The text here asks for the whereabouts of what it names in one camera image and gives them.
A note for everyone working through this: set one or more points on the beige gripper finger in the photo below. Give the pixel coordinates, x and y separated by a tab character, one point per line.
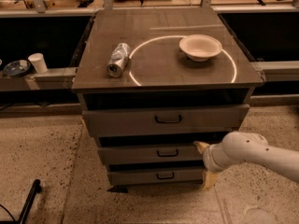
209	179
201	146

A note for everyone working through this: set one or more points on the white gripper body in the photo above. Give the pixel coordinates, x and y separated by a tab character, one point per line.
209	160

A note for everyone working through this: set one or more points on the grey drawer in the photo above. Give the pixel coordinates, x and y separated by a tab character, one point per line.
166	120
129	154
155	176

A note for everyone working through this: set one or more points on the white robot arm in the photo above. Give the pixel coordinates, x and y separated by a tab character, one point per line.
237	147

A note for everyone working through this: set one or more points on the grey top drawer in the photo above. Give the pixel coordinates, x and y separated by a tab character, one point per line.
166	120

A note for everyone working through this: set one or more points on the grey drawer cabinet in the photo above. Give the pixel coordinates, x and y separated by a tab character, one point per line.
159	74

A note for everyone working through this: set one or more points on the grey bottom drawer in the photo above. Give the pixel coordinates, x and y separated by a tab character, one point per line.
155	176

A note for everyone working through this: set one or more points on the white paper bowl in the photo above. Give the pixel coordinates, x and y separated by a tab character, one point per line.
200	48

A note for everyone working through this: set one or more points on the silver drink can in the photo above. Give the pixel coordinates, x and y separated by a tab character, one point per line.
118	60

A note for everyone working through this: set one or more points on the black floor pole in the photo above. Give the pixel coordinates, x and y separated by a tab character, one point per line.
35	189

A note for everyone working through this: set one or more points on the white paper cup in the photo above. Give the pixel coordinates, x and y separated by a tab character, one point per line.
38	62

